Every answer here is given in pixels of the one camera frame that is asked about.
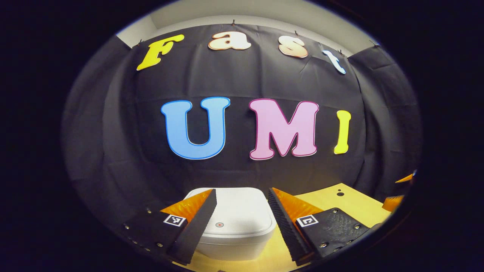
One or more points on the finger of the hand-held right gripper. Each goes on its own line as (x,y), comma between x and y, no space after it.
(393,203)
(407,178)

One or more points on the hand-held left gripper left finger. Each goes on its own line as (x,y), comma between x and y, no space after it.
(198,226)

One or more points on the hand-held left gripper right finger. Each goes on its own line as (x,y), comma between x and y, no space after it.
(285,226)

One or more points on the grey desktop garbage bin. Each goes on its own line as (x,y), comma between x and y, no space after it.
(238,219)

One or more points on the wooden desktop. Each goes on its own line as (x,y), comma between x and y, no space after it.
(357,207)

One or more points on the black backdrop cloth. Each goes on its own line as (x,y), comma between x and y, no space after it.
(242,75)

